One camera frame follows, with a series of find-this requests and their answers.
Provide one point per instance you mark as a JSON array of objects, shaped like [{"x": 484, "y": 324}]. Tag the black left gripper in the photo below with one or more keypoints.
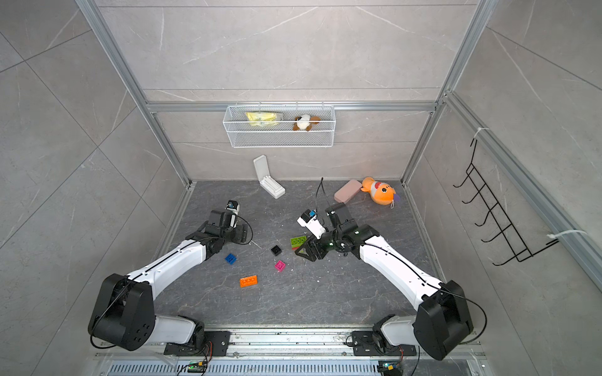
[{"x": 241, "y": 233}]

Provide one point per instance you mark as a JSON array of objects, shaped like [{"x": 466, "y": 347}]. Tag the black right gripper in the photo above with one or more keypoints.
[{"x": 310, "y": 244}]

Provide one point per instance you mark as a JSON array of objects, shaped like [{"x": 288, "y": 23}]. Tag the lime green long lego brick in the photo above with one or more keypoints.
[{"x": 297, "y": 242}]

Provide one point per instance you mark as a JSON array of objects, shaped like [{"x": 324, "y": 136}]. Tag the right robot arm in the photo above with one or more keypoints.
[{"x": 442, "y": 316}]

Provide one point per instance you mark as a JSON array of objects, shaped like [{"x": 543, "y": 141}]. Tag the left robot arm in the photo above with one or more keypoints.
[{"x": 124, "y": 312}]

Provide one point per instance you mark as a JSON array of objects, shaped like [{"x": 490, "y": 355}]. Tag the blue lego brick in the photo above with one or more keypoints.
[{"x": 231, "y": 259}]

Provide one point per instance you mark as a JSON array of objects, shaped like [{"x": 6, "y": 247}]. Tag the black lego brick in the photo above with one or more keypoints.
[{"x": 276, "y": 250}]

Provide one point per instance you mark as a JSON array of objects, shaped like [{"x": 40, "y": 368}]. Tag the loose magenta lego brick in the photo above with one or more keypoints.
[{"x": 280, "y": 266}]

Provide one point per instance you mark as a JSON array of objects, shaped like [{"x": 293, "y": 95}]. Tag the orange lego brick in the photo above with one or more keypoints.
[{"x": 248, "y": 281}]

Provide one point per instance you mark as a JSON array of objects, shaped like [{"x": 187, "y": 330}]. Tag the pink rectangular case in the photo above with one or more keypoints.
[{"x": 348, "y": 191}]

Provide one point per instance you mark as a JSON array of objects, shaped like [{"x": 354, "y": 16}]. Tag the white open flip box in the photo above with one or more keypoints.
[{"x": 275, "y": 189}]

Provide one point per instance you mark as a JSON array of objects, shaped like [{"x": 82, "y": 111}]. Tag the orange plush fish toy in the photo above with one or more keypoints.
[{"x": 381, "y": 193}]

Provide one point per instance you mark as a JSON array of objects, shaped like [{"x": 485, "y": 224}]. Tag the yellow packet in basket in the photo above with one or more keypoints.
[{"x": 264, "y": 119}]

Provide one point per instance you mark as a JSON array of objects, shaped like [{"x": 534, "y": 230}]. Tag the brown white plush toy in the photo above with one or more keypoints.
[{"x": 305, "y": 122}]

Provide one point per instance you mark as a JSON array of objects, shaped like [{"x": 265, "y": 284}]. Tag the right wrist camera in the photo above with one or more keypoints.
[{"x": 309, "y": 220}]

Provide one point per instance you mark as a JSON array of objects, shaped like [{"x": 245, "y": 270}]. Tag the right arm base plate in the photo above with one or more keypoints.
[{"x": 370, "y": 344}]

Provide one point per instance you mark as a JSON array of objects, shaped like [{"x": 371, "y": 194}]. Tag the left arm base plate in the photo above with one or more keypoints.
[{"x": 213, "y": 344}]

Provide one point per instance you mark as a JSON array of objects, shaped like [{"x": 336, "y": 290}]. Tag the white wire mesh basket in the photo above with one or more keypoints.
[{"x": 242, "y": 135}]

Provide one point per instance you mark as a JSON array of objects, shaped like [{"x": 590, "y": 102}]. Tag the aluminium front rail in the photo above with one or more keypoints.
[{"x": 270, "y": 342}]

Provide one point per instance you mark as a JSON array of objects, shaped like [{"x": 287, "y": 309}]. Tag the black wire hook rack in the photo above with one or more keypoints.
[{"x": 497, "y": 214}]

